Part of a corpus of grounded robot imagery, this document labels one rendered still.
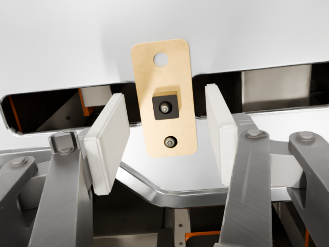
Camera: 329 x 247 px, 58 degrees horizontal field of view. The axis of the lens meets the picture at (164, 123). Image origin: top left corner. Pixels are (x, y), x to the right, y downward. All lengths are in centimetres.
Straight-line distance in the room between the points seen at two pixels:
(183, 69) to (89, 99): 18
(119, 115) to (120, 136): 1
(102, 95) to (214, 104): 21
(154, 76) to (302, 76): 11
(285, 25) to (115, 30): 11
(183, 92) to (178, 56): 3
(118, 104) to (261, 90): 11
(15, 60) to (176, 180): 14
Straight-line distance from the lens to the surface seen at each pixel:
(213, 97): 16
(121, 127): 18
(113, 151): 16
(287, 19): 21
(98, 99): 35
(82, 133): 16
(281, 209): 66
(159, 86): 20
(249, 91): 23
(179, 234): 68
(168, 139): 21
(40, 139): 24
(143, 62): 20
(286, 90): 23
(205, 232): 33
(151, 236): 32
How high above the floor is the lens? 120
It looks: 67 degrees down
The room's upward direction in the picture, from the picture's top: 175 degrees counter-clockwise
